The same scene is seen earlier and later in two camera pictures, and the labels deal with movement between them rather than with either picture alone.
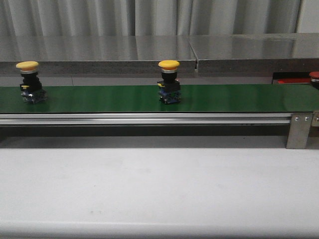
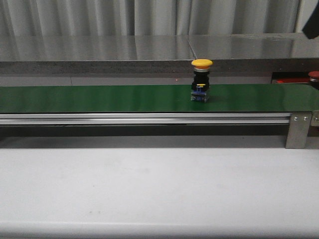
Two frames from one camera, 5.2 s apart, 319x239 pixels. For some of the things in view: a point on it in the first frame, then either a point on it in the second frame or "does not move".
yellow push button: x=32 y=90 -> x=201 y=84
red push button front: x=314 y=79 does not move
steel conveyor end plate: x=315 y=120 does not move
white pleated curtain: x=30 y=18 does not move
